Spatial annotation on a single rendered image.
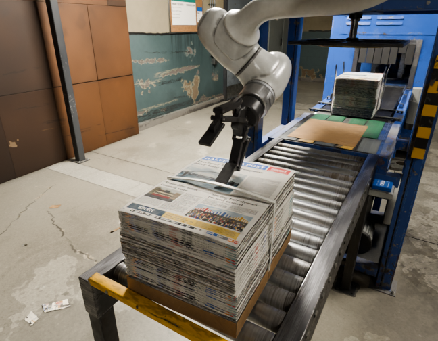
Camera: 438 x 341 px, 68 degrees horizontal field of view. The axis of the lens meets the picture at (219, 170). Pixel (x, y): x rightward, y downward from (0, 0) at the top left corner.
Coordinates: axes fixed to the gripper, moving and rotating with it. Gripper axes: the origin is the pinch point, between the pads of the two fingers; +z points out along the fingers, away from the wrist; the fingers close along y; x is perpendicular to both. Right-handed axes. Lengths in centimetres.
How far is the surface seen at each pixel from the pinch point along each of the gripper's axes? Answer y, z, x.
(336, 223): 44, -20, -23
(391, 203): 124, -93, -37
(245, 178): 10.3, -5.0, -3.6
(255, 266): 12.8, 14.8, -14.6
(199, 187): 6.2, 3.6, 4.2
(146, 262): 8.2, 24.5, 6.3
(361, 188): 58, -48, -26
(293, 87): 89, -150, 41
